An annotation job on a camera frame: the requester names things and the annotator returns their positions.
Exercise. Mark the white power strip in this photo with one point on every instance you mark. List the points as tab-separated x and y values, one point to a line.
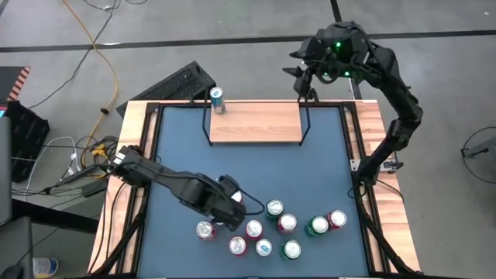
72	159

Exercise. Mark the black floor beam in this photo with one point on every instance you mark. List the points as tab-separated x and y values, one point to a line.
54	217

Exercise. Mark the blue silver Red Bull can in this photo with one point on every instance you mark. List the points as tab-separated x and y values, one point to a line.
217	101
264	247

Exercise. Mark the green soda can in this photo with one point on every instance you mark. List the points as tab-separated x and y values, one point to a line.
319	224
274	207
291	249

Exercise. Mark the grey equipment case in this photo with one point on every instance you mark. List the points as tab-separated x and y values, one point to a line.
4	170

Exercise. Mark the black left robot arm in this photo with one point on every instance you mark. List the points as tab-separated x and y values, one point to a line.
170	178

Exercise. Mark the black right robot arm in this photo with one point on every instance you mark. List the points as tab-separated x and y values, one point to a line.
403	104

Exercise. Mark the plastic bottle yellow blue label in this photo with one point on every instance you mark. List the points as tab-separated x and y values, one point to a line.
44	267

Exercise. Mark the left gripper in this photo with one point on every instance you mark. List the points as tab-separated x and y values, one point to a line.
230	215

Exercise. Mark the blue table mat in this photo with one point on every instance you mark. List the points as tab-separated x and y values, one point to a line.
248	170

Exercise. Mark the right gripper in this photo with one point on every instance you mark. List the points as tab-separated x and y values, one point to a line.
321	67

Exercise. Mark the black plastic crate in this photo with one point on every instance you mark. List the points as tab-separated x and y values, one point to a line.
27	135

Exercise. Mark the black orange striped panel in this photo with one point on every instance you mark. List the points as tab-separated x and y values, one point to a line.
9	81

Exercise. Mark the red Coca-Cola can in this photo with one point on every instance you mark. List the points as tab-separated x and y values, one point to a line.
287	222
204	228
337	218

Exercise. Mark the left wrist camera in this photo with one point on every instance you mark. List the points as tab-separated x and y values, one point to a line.
228	184

